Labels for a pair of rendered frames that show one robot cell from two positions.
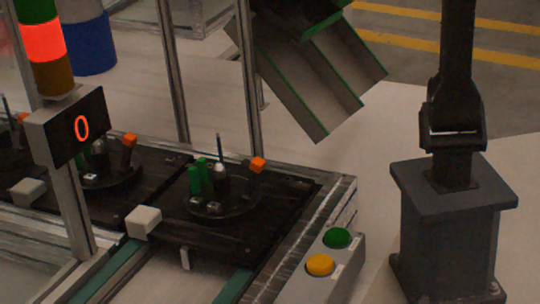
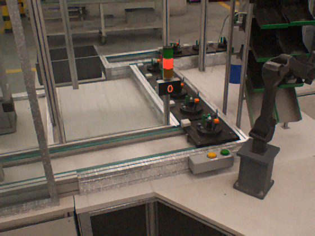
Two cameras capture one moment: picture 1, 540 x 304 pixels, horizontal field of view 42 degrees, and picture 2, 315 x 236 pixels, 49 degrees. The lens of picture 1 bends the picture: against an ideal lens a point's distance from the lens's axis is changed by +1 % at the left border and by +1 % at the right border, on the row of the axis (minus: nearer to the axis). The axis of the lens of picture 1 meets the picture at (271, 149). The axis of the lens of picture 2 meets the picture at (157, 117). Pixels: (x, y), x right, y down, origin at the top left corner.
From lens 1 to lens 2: 0.93 m
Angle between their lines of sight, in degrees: 39
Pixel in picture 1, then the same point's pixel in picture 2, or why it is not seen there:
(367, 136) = (291, 140)
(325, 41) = (285, 98)
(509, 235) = (292, 187)
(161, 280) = (179, 140)
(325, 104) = not seen: hidden behind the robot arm
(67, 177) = (165, 100)
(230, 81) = not seen: hidden behind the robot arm
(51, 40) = (167, 63)
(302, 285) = (202, 157)
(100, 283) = (163, 132)
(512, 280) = (273, 196)
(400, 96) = not seen: outside the picture
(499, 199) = (262, 160)
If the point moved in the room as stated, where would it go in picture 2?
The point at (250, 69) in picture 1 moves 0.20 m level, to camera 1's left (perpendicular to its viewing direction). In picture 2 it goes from (240, 95) to (210, 85)
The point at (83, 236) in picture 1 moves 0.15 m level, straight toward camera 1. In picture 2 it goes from (166, 118) to (154, 131)
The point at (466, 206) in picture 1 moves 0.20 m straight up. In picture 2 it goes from (251, 157) to (256, 116)
